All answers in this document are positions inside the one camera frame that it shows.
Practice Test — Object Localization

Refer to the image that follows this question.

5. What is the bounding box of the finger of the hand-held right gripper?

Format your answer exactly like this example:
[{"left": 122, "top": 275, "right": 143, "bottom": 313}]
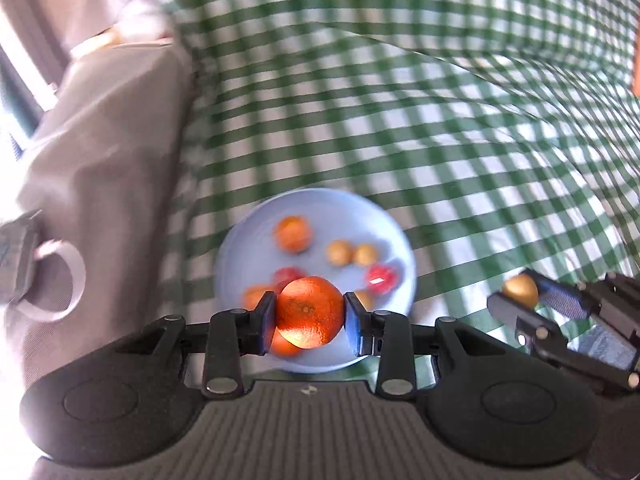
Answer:
[
  {"left": 522, "top": 269, "right": 603, "bottom": 321},
  {"left": 487, "top": 292, "right": 568, "bottom": 361}
]

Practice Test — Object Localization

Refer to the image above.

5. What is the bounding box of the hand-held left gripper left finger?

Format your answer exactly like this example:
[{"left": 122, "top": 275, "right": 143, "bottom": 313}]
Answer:
[{"left": 112, "top": 290, "right": 278, "bottom": 401}]

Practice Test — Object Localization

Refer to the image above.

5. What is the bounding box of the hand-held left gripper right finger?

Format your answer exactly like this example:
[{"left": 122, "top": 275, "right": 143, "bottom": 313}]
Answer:
[{"left": 342, "top": 291, "right": 511, "bottom": 400}]

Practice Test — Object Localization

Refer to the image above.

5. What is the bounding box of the small orange tangerine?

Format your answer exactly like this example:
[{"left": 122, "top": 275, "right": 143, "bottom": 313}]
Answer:
[
  {"left": 270, "top": 327, "right": 306, "bottom": 359},
  {"left": 274, "top": 215, "right": 315, "bottom": 255},
  {"left": 242, "top": 284, "right": 273, "bottom": 312}
]

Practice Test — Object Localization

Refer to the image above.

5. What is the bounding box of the large orange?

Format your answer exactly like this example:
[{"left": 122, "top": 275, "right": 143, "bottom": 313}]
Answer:
[{"left": 276, "top": 276, "right": 347, "bottom": 350}]

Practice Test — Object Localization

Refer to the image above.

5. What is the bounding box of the small red tomato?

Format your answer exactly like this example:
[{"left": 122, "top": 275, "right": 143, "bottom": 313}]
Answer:
[
  {"left": 366, "top": 262, "right": 401, "bottom": 295},
  {"left": 272, "top": 266, "right": 308, "bottom": 291}
]

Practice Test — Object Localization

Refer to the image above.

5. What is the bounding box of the light blue plate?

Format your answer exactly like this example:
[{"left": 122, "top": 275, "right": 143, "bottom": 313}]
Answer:
[{"left": 214, "top": 187, "right": 418, "bottom": 373}]

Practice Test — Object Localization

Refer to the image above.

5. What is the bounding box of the green checkered cloth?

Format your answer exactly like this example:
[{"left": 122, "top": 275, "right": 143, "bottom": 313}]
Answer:
[{"left": 145, "top": 0, "right": 640, "bottom": 376}]

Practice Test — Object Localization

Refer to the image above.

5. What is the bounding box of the grey fabric bag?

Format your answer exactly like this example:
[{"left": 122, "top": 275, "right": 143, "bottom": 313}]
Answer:
[{"left": 0, "top": 0, "right": 196, "bottom": 391}]

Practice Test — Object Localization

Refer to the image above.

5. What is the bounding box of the black smartphone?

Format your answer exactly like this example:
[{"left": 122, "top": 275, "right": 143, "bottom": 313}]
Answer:
[{"left": 0, "top": 212, "right": 43, "bottom": 306}]

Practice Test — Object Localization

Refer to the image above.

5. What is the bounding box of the white charging cable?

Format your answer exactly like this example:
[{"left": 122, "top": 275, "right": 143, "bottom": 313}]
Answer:
[{"left": 22, "top": 240, "right": 87, "bottom": 322}]

